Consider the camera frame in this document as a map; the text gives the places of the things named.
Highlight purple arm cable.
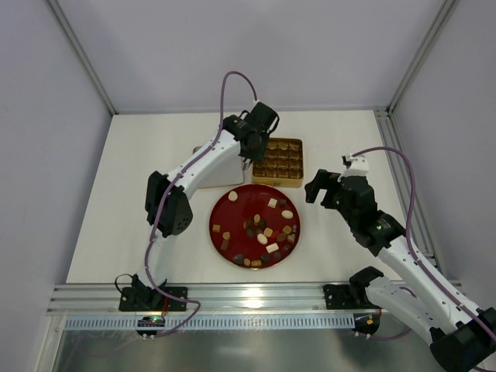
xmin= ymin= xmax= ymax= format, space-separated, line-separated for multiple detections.
xmin=135 ymin=71 xmax=259 ymax=338
xmin=348 ymin=146 xmax=496 ymax=369

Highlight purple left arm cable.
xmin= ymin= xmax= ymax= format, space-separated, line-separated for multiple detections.
xmin=135 ymin=71 xmax=259 ymax=338

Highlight white oval swirl chocolate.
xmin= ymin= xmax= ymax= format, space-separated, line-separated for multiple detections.
xmin=281 ymin=210 xmax=293 ymax=219

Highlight aluminium front rail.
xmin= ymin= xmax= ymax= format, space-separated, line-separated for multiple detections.
xmin=46 ymin=281 xmax=470 ymax=315

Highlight grey brown pebble chocolate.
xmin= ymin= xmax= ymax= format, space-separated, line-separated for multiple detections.
xmin=232 ymin=254 xmax=244 ymax=263

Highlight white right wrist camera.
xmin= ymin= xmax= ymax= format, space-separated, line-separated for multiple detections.
xmin=340 ymin=154 xmax=369 ymax=178

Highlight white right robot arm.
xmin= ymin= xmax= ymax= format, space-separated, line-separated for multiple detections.
xmin=305 ymin=170 xmax=495 ymax=371

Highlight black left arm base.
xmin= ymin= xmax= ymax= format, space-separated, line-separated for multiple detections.
xmin=114 ymin=274 xmax=188 ymax=312

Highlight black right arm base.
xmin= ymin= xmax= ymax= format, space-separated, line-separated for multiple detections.
xmin=322 ymin=267 xmax=384 ymax=310

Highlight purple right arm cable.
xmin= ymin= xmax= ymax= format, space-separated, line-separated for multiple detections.
xmin=348 ymin=146 xmax=496 ymax=369

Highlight silver tin lid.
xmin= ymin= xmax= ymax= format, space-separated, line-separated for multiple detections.
xmin=184 ymin=141 xmax=244 ymax=188

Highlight white cube chocolate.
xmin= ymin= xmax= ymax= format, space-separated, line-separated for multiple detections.
xmin=267 ymin=198 xmax=277 ymax=208

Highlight right aluminium frame rail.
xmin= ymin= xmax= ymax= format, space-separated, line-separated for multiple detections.
xmin=374 ymin=109 xmax=440 ymax=269

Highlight white rectangular chocolate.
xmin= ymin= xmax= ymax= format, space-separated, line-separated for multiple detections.
xmin=266 ymin=243 xmax=279 ymax=253

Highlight round red lacquer plate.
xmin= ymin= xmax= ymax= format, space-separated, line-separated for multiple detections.
xmin=208 ymin=184 xmax=301 ymax=270

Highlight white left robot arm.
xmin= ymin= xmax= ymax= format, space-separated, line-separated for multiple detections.
xmin=131 ymin=101 xmax=280 ymax=311

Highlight metal tongs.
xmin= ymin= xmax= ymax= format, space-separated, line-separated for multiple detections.
xmin=242 ymin=158 xmax=253 ymax=171

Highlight gold chocolate tin box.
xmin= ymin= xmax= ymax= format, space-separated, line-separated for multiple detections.
xmin=251 ymin=138 xmax=305 ymax=188

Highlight white cone chocolate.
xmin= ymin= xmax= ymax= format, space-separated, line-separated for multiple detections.
xmin=228 ymin=191 xmax=238 ymax=202

